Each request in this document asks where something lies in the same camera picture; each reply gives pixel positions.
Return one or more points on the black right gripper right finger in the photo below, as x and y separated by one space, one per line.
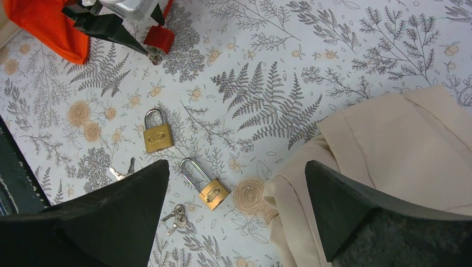
361 226

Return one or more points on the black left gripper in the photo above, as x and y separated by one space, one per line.
107 28

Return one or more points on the keys of long padlock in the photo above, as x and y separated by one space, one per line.
180 219

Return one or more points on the keys of short padlock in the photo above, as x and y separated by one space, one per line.
119 176

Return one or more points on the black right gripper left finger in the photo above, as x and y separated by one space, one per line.
112 226

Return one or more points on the beige folded cloth bag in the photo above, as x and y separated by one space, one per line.
415 146

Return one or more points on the short shackle brass padlock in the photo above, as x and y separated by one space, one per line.
157 134

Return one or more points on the wooden tray base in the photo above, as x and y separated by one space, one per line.
8 28

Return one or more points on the orange cloth bag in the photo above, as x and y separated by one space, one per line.
45 21

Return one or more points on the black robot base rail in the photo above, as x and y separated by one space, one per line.
20 190

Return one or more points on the long shackle brass padlock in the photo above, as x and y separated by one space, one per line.
213 194

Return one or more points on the red cable lock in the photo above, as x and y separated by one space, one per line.
159 39

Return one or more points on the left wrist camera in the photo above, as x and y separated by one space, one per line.
136 10

